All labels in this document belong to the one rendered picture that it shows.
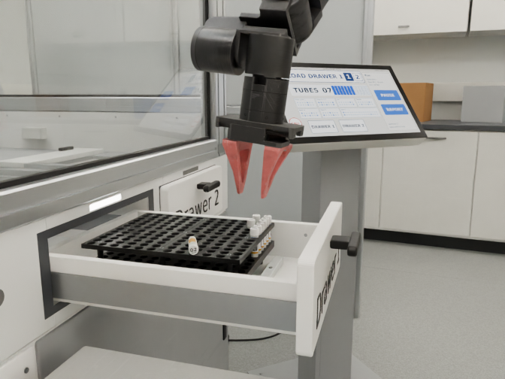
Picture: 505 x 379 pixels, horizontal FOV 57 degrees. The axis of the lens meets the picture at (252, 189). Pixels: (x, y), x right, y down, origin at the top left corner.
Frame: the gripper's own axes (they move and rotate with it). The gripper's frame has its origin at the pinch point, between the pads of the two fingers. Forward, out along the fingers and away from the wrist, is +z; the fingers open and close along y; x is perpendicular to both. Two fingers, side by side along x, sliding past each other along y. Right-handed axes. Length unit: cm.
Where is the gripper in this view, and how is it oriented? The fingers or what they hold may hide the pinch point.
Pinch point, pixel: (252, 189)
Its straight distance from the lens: 61.9
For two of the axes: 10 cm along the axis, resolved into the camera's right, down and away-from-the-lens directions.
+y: -9.4, -1.9, 2.9
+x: -3.2, 1.8, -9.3
